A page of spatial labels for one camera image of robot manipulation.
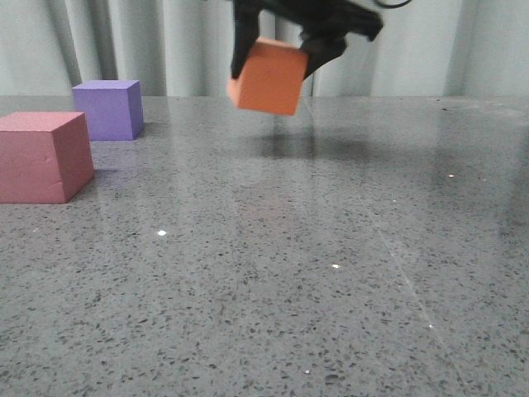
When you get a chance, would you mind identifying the red foam cube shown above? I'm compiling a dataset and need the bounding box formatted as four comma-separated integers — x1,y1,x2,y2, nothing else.
1,111,94,203

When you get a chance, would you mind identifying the purple foam cube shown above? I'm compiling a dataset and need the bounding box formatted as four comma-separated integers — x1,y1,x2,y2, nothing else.
72,79,144,141

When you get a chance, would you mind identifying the orange foam cube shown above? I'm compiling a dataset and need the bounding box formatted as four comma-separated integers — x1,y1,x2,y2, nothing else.
227,37,308,116

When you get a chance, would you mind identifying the pale green curtain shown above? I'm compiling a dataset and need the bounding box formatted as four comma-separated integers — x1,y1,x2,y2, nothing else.
1,1,528,97

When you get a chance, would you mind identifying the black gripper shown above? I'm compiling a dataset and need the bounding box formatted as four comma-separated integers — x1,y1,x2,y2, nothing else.
231,1,383,79

